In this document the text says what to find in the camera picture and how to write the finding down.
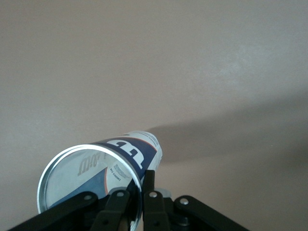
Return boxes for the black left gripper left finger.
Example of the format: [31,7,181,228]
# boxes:
[7,179,142,231]

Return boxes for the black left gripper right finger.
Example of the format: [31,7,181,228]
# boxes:
[143,169,251,231]

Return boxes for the white and blue tennis can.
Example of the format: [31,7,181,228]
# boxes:
[36,129,163,231]

